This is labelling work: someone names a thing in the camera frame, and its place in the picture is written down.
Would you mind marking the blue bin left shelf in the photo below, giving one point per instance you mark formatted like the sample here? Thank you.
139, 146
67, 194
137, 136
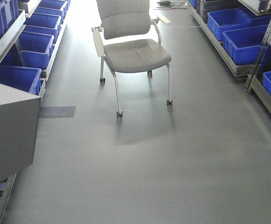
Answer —
23, 78

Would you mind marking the gray office chair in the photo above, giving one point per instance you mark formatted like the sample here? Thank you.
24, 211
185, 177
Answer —
120, 18

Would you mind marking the right metal shelf rack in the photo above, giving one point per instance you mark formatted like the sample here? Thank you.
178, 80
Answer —
217, 16

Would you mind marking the left metal shelf rack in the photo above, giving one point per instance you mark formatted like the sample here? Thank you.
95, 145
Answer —
10, 41

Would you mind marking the gray hollow cube base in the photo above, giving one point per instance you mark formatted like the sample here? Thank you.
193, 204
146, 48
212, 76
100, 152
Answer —
19, 111

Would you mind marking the blue bin shelf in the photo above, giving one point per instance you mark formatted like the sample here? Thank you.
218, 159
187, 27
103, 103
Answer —
243, 45
23, 78

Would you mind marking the metal shelf rack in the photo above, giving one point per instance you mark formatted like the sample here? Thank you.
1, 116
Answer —
217, 16
10, 41

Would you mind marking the blue bin right shelf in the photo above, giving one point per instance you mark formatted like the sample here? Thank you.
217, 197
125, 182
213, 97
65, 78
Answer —
243, 45

